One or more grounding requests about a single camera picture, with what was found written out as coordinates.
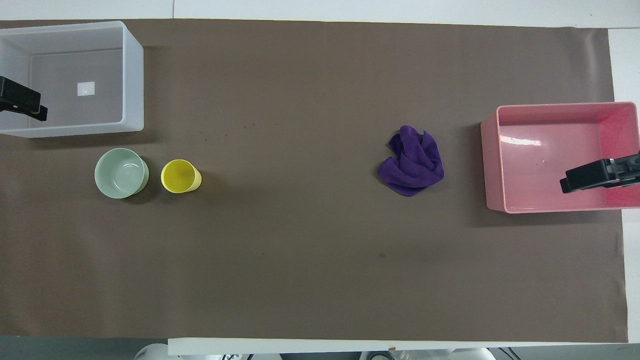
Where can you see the pink plastic box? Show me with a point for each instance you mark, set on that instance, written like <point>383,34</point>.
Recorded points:
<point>530,170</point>

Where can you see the translucent white plastic box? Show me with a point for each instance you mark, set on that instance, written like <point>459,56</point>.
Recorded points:
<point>132,75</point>

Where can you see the purple cloth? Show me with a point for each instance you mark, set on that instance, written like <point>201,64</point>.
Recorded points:
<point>412,162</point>

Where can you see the yellow plastic cup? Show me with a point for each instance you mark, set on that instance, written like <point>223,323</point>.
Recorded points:
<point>178,175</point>

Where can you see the pale green bowl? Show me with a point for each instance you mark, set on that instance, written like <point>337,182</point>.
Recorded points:
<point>120,174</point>

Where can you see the white square label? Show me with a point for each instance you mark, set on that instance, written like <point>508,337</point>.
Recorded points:
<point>86,88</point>

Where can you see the black stand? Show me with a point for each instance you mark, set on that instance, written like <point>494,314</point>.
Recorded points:
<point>17,95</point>
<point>590,176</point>

